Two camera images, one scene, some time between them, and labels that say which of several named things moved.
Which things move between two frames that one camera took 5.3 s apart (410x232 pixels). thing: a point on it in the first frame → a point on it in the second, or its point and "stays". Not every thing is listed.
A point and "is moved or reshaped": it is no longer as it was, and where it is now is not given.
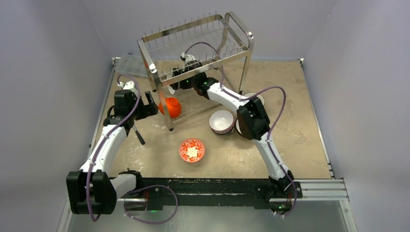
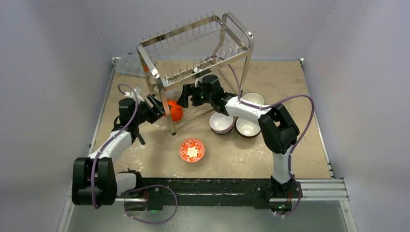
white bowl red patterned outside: [221, 122] stays
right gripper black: [176, 74] → [190, 95]
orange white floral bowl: [191, 150] stays
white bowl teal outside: [249, 94] stays
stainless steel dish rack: [198, 64] stays
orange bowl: [174, 106] is moved or reshaped
